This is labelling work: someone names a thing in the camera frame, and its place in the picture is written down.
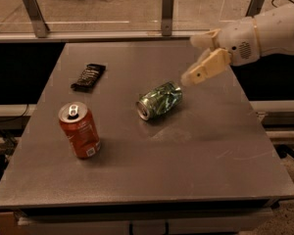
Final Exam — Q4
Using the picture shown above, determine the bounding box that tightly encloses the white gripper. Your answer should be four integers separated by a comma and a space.
181, 17, 260, 86

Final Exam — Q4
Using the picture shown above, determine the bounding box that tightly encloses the orange soda can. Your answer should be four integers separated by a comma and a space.
58, 102, 101, 159

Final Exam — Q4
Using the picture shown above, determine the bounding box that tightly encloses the metal rail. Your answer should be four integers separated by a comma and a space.
0, 30, 206, 43

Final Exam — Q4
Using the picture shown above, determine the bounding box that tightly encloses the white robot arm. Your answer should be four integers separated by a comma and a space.
181, 4, 294, 86

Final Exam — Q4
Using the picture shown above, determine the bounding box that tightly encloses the green soda can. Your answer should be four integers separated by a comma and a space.
136, 81, 182, 120

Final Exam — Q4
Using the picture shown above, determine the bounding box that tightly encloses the metal bracket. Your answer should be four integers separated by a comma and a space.
246, 0, 265, 17
23, 0, 50, 38
161, 0, 174, 36

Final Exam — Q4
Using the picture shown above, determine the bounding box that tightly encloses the black snack bag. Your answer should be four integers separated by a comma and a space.
71, 64, 106, 92

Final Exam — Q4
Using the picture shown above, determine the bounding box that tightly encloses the middle metal bracket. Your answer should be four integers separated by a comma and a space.
161, 0, 174, 36

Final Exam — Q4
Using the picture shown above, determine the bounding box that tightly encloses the left metal bracket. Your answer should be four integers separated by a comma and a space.
23, 0, 50, 38

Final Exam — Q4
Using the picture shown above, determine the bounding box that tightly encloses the right metal bracket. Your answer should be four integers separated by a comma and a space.
246, 0, 265, 17

